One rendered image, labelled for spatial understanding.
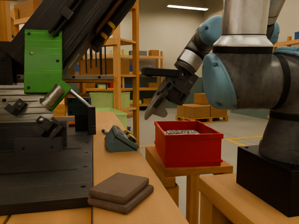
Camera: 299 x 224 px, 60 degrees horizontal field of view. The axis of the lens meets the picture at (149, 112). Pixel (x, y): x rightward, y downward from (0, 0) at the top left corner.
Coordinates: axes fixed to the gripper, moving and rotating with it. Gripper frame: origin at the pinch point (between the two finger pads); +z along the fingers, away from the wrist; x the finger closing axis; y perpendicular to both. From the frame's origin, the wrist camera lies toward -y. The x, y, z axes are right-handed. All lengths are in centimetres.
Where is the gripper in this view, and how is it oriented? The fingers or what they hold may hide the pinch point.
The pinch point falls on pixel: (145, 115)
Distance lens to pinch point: 82.7
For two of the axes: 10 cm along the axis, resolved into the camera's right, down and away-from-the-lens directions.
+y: 8.0, 5.5, 2.4
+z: -5.6, 8.3, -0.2
